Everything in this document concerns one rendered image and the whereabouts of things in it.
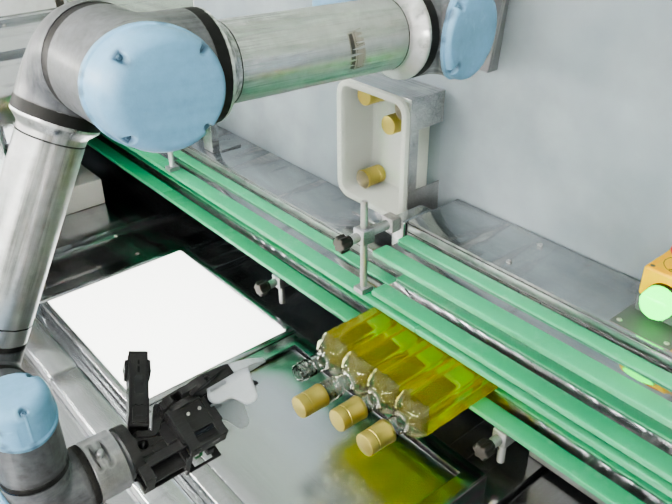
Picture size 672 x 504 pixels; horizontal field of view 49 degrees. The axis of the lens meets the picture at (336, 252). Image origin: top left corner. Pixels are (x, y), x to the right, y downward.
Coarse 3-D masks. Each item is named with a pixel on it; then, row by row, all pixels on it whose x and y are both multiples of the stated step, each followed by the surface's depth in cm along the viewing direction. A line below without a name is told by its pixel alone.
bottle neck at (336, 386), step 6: (342, 372) 110; (330, 378) 109; (336, 378) 109; (342, 378) 109; (348, 378) 110; (324, 384) 108; (330, 384) 108; (336, 384) 108; (342, 384) 109; (348, 384) 109; (330, 390) 107; (336, 390) 108; (342, 390) 108; (330, 396) 107; (336, 396) 108
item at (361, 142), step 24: (384, 96) 121; (360, 120) 134; (408, 120) 119; (360, 144) 137; (384, 144) 136; (408, 144) 121; (360, 168) 139; (384, 168) 138; (360, 192) 137; (384, 192) 136
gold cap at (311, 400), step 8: (320, 384) 108; (304, 392) 106; (312, 392) 106; (320, 392) 106; (296, 400) 106; (304, 400) 105; (312, 400) 105; (320, 400) 106; (328, 400) 107; (296, 408) 106; (304, 408) 105; (312, 408) 105; (320, 408) 107; (304, 416) 105
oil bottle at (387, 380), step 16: (416, 352) 112; (432, 352) 112; (384, 368) 108; (400, 368) 108; (416, 368) 108; (432, 368) 109; (368, 384) 107; (384, 384) 106; (400, 384) 106; (384, 400) 106
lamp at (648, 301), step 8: (648, 288) 95; (656, 288) 94; (664, 288) 94; (640, 296) 95; (648, 296) 94; (656, 296) 93; (664, 296) 93; (640, 304) 95; (648, 304) 94; (656, 304) 93; (664, 304) 92; (648, 312) 94; (656, 312) 93; (664, 312) 93
